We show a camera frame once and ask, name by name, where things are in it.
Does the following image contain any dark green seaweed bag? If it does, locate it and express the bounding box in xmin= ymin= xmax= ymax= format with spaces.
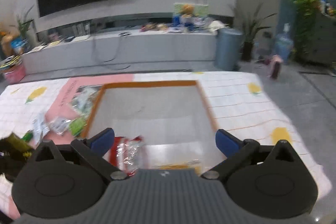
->
xmin=0 ymin=132 xmax=34 ymax=182

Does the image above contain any green sausage stick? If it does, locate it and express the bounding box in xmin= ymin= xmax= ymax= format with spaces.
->
xmin=22 ymin=130 xmax=34 ymax=143

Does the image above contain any green label nut bag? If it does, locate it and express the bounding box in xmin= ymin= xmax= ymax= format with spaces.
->
xmin=68 ymin=117 xmax=87 ymax=137

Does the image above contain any white wet wipes packet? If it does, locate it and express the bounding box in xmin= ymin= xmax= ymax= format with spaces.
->
xmin=33 ymin=112 xmax=50 ymax=145

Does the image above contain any red spicy snack bag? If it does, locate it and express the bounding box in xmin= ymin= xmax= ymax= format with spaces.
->
xmin=108 ymin=136 xmax=148 ymax=176

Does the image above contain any yellow waffle cookie bag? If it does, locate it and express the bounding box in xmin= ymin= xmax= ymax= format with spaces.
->
xmin=154 ymin=159 xmax=202 ymax=175

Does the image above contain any clear mixed snack bag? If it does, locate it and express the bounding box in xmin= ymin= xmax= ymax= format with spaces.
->
xmin=70 ymin=85 xmax=101 ymax=118

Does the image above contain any yogurt hawthorn ball bag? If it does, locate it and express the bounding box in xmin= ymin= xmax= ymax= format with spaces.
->
xmin=49 ymin=117 xmax=71 ymax=135

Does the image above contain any lemon pattern tablecloth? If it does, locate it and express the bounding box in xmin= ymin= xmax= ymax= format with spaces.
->
xmin=0 ymin=70 xmax=334 ymax=221

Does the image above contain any orange cardboard box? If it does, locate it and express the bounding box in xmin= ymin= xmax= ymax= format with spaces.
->
xmin=83 ymin=80 xmax=224 ymax=172

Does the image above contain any pink storage box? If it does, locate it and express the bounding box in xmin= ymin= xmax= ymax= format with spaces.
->
xmin=2 ymin=63 xmax=26 ymax=84

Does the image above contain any pink space heater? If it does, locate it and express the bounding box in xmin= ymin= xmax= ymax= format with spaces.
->
xmin=269 ymin=55 xmax=282 ymax=80

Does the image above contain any water jug with pump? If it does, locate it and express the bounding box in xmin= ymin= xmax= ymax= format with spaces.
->
xmin=273 ymin=23 xmax=294 ymax=64

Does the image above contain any grey drawer cabinet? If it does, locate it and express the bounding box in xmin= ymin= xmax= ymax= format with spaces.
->
xmin=307 ymin=14 xmax=335 ymax=65

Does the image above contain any orange gourd vase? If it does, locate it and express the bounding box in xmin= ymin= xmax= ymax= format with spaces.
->
xmin=1 ymin=30 xmax=19 ymax=57

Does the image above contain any grey tv console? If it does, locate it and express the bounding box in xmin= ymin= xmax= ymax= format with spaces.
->
xmin=22 ymin=30 xmax=217 ymax=75

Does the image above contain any blue grey trash bin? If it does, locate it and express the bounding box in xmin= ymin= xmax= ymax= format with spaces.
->
xmin=215 ymin=28 xmax=243 ymax=71

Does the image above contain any potted long leaf plant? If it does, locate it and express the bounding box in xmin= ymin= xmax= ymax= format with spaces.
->
xmin=230 ymin=3 xmax=277 ymax=62

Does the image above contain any left potted green plant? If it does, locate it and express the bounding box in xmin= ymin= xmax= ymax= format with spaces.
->
xmin=11 ymin=5 xmax=34 ymax=40

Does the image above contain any cabinet top ivy plant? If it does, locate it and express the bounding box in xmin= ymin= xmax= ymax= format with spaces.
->
xmin=291 ymin=0 xmax=320 ymax=59

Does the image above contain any green calendar card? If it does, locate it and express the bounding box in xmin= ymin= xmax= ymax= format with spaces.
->
xmin=173 ymin=2 xmax=209 ymax=28

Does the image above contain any teddy bear toy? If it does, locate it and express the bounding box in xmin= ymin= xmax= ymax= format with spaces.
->
xmin=179 ymin=3 xmax=195 ymax=18

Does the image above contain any black power cable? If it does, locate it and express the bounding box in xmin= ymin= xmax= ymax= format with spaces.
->
xmin=90 ymin=32 xmax=132 ymax=71

